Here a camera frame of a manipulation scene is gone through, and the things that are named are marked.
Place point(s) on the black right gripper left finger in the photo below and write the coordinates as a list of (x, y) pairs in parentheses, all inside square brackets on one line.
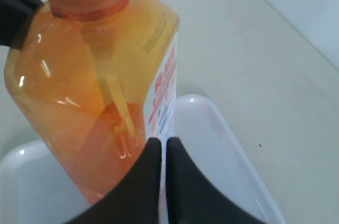
[(135, 199)]

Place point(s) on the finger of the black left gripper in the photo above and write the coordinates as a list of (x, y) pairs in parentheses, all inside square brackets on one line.
[(16, 7)]

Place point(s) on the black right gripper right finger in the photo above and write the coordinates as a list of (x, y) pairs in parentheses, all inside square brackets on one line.
[(191, 197)]

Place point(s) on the orange pump soap bottle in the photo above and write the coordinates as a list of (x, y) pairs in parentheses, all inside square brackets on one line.
[(96, 79)]

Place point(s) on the white rectangular plastic tray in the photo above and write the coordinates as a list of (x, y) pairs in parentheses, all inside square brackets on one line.
[(35, 188)]

